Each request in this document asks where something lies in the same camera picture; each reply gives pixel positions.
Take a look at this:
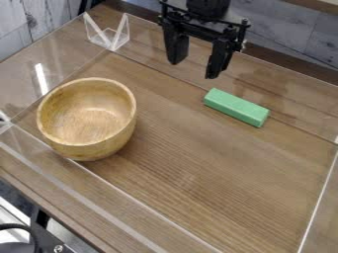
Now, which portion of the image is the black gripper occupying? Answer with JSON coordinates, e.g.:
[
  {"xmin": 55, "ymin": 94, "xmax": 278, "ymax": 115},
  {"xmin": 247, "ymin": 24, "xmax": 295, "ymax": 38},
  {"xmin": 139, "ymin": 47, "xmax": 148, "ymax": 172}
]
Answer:
[{"xmin": 159, "ymin": 0, "xmax": 251, "ymax": 79}]

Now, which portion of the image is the green rectangular stick block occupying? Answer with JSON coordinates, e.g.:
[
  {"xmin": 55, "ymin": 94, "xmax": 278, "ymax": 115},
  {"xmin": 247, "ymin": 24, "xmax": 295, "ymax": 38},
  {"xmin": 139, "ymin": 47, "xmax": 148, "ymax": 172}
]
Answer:
[{"xmin": 203, "ymin": 88, "xmax": 270, "ymax": 127}]

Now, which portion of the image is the wooden bowl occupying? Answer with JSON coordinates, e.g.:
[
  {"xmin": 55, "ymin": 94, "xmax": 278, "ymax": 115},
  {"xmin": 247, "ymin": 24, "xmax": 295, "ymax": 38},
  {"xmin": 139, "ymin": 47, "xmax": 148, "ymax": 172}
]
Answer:
[{"xmin": 36, "ymin": 77, "xmax": 137, "ymax": 161}]

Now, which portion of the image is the clear acrylic tray wall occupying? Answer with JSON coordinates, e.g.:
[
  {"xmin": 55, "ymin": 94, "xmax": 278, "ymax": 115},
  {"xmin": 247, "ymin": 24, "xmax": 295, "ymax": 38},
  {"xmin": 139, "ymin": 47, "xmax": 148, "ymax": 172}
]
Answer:
[{"xmin": 0, "ymin": 18, "xmax": 338, "ymax": 253}]

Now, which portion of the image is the black table leg bracket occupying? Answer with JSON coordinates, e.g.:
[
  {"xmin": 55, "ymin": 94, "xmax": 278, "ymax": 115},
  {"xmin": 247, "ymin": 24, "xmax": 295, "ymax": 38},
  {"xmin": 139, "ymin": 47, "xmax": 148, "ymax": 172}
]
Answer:
[{"xmin": 31, "ymin": 207, "xmax": 76, "ymax": 253}]

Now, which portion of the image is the black cable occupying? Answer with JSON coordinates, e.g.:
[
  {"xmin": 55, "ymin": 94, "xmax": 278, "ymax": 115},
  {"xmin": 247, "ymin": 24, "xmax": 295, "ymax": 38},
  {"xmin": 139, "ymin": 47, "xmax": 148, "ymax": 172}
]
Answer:
[{"xmin": 0, "ymin": 222, "xmax": 37, "ymax": 253}]

